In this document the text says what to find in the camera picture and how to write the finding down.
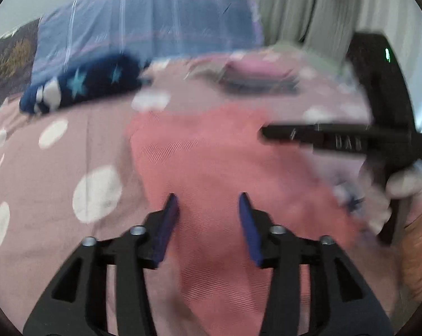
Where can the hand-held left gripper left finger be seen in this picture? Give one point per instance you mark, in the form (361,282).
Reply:
(165,231)

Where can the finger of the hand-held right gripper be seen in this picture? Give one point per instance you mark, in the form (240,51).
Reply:
(302,134)

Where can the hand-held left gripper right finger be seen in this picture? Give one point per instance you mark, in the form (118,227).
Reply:
(250,231)

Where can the salmon pink garment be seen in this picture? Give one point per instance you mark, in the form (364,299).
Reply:
(211,161)

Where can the person's right forearm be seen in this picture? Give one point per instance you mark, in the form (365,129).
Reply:
(419,252)

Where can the stack of folded clothes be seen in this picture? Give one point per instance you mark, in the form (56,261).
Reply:
(256,68)

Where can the person's right hand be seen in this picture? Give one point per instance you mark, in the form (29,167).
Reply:
(407,182)

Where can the light green blanket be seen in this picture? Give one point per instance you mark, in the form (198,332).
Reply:
(302,50)

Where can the beige curtain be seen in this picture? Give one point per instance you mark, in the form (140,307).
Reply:
(337,7)

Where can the pink polka dot bed sheet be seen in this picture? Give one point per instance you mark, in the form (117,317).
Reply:
(39,182)

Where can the navy star-print cloth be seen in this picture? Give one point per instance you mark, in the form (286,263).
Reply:
(92,80)

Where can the blue plaid pillow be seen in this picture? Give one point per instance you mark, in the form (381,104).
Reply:
(162,24)

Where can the dark brown patterned pillow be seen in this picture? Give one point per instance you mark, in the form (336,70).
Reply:
(11,59)

